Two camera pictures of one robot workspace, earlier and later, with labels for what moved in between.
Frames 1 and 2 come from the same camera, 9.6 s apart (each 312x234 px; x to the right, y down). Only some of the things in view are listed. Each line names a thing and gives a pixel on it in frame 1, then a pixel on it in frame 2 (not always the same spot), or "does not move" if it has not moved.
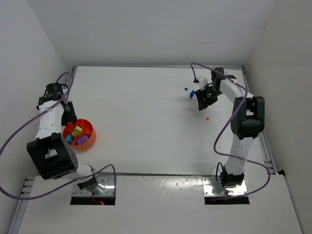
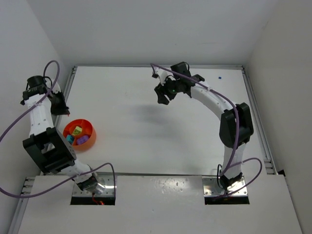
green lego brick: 77,130 does not move
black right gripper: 202,99 to 162,92
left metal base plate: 108,182 does not move
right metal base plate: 212,187 does not move
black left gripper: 70,115 to 58,105
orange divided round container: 80,135 does not move
